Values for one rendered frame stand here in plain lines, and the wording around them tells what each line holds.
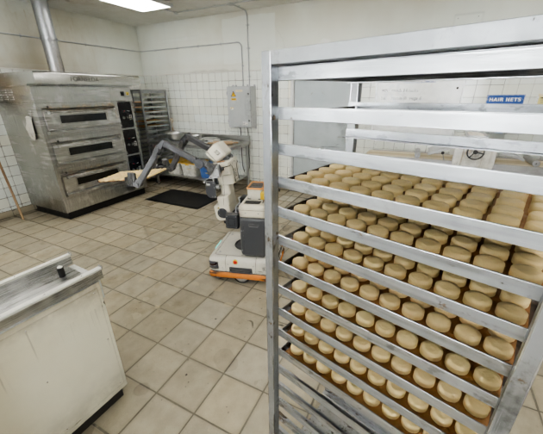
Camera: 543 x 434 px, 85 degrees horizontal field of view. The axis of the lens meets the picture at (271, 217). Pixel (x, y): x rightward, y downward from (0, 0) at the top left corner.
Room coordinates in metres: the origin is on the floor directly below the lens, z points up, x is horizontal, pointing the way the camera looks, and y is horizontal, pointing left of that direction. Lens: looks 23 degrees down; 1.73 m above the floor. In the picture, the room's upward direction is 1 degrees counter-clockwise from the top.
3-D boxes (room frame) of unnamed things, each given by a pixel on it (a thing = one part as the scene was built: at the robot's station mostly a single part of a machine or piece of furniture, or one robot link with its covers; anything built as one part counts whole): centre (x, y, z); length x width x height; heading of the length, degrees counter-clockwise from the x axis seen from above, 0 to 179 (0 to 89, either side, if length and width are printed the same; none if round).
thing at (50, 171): (4.90, 3.02, 1.00); 1.56 x 1.20 x 2.01; 153
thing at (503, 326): (0.61, -0.25, 1.32); 0.64 x 0.03 x 0.03; 48
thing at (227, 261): (2.73, 0.24, 0.16); 0.67 x 0.64 x 0.25; 79
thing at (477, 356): (0.61, -0.25, 1.23); 0.64 x 0.03 x 0.03; 48
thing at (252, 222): (2.71, 0.15, 0.59); 0.55 x 0.34 x 0.83; 169
